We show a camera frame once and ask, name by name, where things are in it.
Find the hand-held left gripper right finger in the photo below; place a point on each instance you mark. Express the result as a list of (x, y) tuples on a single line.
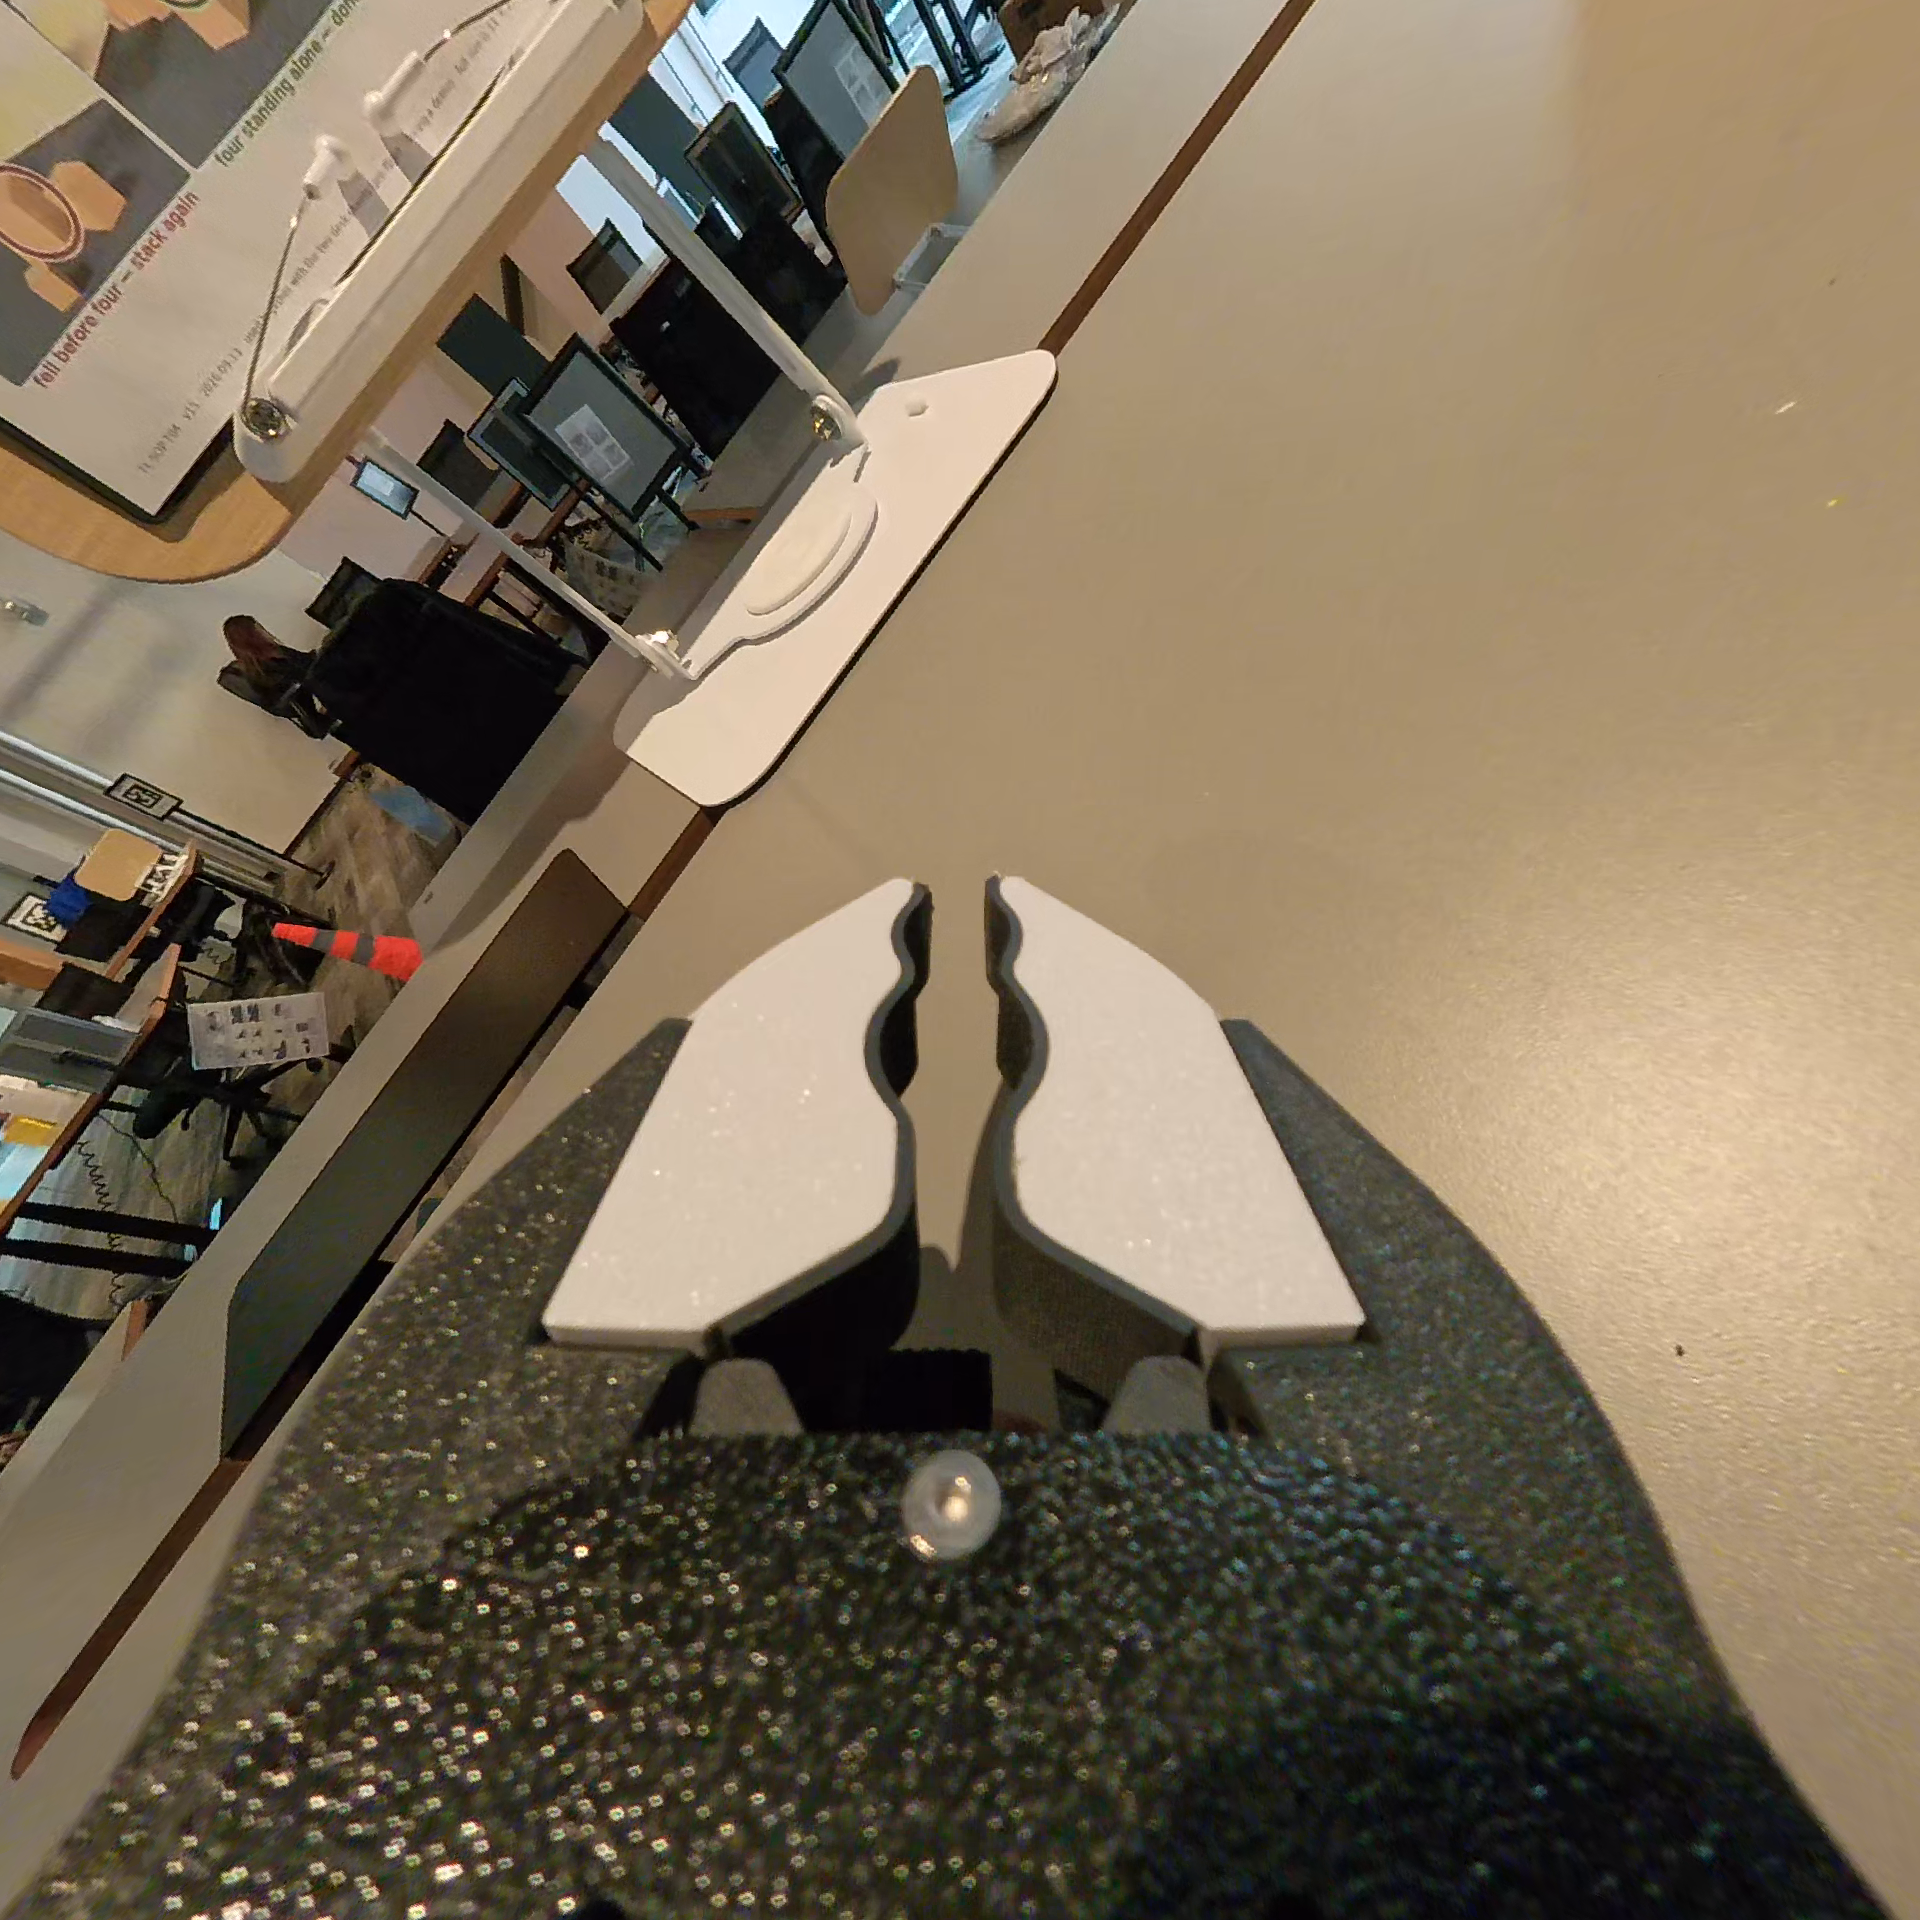
[(1170, 1184)]

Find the black computer monitor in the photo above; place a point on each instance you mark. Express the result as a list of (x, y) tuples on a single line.
[(600, 435)]

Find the printed instruction sheet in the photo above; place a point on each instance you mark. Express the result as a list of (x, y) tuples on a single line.
[(195, 301)]

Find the small empty wooden board stand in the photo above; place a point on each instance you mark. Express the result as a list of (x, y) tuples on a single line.
[(892, 181)]

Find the crumpled clear plastic wrap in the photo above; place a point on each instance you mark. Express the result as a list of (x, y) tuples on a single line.
[(1050, 74)]

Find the orange black striped cone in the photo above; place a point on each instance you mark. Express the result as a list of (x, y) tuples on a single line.
[(360, 951)]

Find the white printed paper sheet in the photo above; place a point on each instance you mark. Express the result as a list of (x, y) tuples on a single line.
[(255, 1033)]

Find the white folding document stand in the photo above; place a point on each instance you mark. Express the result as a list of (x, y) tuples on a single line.
[(901, 510)]

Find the wooden backing board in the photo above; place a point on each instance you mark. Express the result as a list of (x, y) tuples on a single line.
[(151, 518)]

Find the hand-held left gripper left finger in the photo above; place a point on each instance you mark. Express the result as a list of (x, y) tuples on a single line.
[(751, 1171)]

